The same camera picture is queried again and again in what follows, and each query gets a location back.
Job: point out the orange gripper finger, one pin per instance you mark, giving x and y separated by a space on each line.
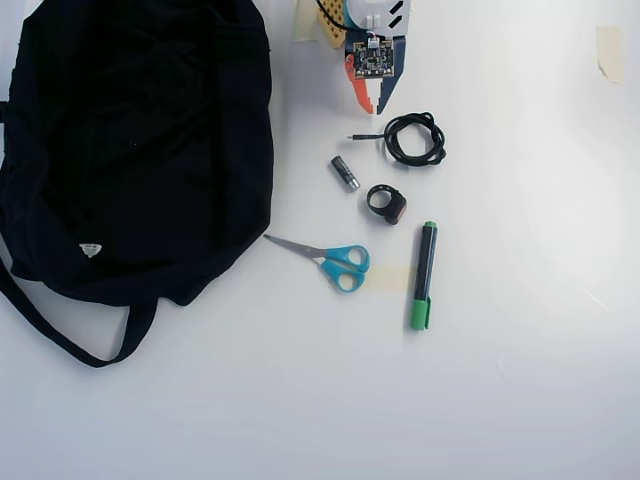
361 95

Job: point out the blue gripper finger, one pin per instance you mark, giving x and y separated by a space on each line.
390 92

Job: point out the yellow and teal robot arm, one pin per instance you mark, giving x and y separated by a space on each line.
336 32

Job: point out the black fabric bag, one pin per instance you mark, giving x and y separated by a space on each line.
125 150

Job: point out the small black battery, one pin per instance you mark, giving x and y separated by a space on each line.
345 173

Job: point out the green and black marker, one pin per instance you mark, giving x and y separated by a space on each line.
424 265

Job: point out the short beige masking tape strip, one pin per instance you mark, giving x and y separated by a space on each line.
390 278

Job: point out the large beige masking tape piece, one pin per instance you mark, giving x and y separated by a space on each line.
611 55

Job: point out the bare camera circuit board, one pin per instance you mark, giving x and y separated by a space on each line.
372 60

